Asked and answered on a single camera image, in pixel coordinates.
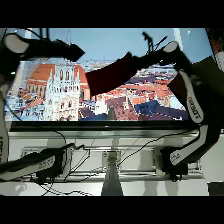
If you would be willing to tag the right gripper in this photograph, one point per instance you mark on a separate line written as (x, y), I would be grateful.
(144, 60)

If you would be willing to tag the dark red long-sleeved shirt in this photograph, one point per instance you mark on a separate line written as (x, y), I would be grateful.
(108, 76)

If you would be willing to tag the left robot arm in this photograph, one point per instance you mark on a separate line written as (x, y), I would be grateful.
(20, 46)

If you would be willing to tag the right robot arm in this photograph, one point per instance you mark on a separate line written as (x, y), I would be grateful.
(196, 106)

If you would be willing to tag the silver frame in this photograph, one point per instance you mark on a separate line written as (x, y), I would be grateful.
(111, 180)

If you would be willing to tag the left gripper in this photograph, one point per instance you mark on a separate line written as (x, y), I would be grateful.
(70, 50)

